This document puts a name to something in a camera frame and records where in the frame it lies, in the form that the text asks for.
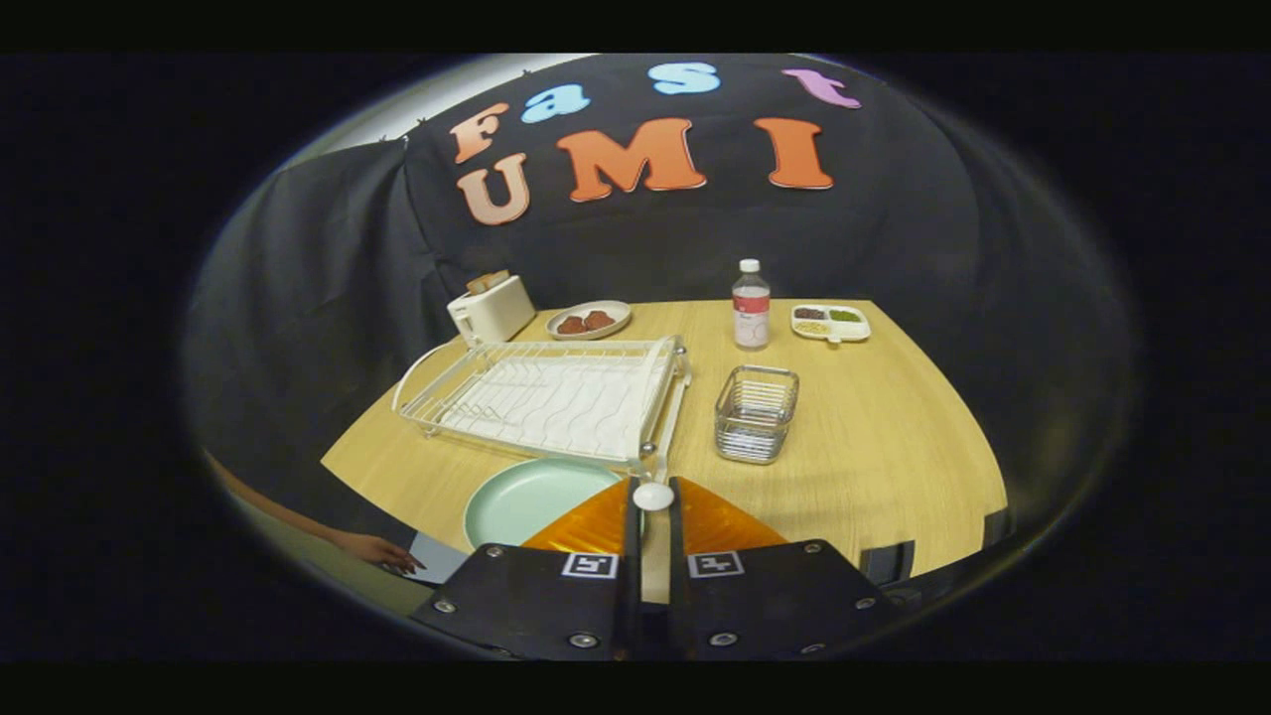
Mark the brown meat piece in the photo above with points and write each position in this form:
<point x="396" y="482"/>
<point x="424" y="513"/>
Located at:
<point x="599" y="320"/>
<point x="571" y="325"/>

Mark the beige plate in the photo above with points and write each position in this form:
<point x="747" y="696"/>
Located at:
<point x="616" y="320"/>

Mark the red-patterned spoon with white tip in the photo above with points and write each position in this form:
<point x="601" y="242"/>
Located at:
<point x="653" y="496"/>

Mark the mint green plate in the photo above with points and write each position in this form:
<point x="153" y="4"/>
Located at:
<point x="526" y="501"/>

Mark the white divided snack tray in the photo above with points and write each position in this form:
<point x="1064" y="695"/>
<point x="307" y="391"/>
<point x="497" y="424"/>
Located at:
<point x="856" y="328"/>

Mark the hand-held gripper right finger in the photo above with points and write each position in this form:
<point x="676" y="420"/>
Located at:
<point x="775" y="596"/>

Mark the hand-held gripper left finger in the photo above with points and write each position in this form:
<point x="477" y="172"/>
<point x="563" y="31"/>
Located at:
<point x="516" y="596"/>

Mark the clear bottle with red label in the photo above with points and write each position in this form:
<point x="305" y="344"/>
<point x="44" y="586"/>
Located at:
<point x="751" y="313"/>

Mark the white toaster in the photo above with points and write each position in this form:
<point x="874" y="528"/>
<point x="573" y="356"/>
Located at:
<point x="496" y="313"/>

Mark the toast slice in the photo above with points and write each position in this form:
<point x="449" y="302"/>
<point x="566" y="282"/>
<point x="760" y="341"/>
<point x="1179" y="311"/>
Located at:
<point x="487" y="282"/>

